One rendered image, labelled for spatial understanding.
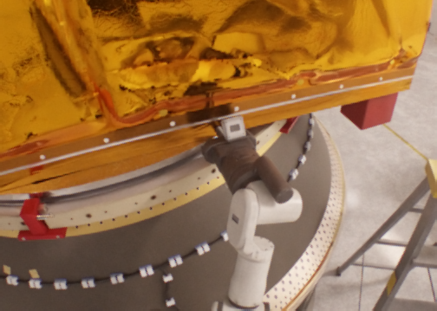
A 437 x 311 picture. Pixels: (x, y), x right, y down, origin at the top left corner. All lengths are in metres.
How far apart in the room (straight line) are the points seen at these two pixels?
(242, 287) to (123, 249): 0.34
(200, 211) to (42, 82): 0.50
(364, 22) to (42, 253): 0.99
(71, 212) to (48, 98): 0.26
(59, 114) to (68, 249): 0.37
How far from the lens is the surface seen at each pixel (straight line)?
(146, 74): 0.63
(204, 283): 0.93
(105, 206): 0.72
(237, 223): 0.56
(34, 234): 0.81
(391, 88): 1.06
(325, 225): 1.28
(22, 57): 0.62
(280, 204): 0.57
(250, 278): 0.62
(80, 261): 0.87
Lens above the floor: 2.21
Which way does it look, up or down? 38 degrees down
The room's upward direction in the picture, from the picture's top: 4 degrees counter-clockwise
